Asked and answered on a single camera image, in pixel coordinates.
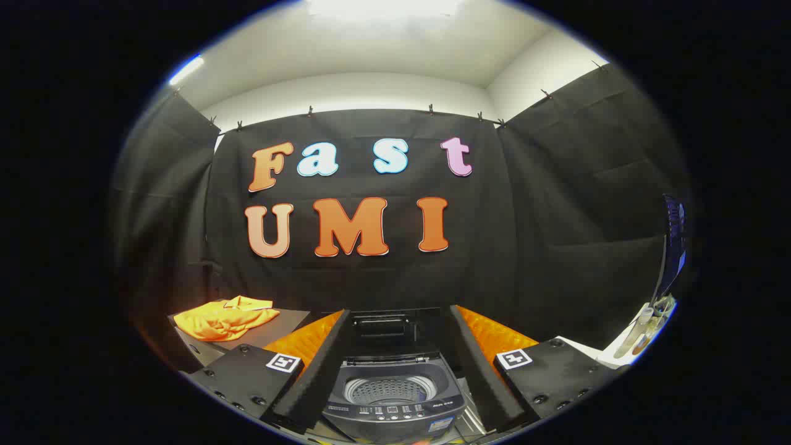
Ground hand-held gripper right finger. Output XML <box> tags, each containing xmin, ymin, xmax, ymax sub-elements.
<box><xmin>449</xmin><ymin>305</ymin><xmax>626</xmax><ymax>433</ymax></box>

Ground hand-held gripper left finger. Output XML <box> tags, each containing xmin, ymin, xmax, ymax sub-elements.
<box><xmin>179</xmin><ymin>309</ymin><xmax>352</xmax><ymax>433</ymax></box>

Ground dark glass washing machine lid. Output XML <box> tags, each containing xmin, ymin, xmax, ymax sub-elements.
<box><xmin>349</xmin><ymin>309</ymin><xmax>442</xmax><ymax>362</ymax></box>

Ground dark grey washing machine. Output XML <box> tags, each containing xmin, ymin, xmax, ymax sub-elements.
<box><xmin>321</xmin><ymin>352</ymin><xmax>468</xmax><ymax>444</ymax></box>

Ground orange-yellow polo shirt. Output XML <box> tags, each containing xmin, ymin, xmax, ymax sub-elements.
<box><xmin>173</xmin><ymin>295</ymin><xmax>281</xmax><ymax>342</ymax></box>

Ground grey cabinet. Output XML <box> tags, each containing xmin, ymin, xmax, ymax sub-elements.
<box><xmin>167</xmin><ymin>300</ymin><xmax>313</xmax><ymax>371</ymax></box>

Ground white side table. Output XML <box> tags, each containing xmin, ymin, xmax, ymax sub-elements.
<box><xmin>553</xmin><ymin>300</ymin><xmax>677</xmax><ymax>371</ymax></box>

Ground black backdrop cloth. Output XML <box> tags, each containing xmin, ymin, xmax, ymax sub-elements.
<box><xmin>111</xmin><ymin>62</ymin><xmax>693</xmax><ymax>371</ymax></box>

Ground pale tubes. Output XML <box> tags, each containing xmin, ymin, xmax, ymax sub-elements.
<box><xmin>615</xmin><ymin>297</ymin><xmax>671</xmax><ymax>359</ymax></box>

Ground computer monitor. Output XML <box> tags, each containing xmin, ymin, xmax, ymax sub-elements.
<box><xmin>655</xmin><ymin>193</ymin><xmax>688</xmax><ymax>303</ymax></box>

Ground row of backdrop clips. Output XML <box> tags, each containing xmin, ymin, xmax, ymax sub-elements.
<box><xmin>173</xmin><ymin>59</ymin><xmax>609</xmax><ymax>132</ymax></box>

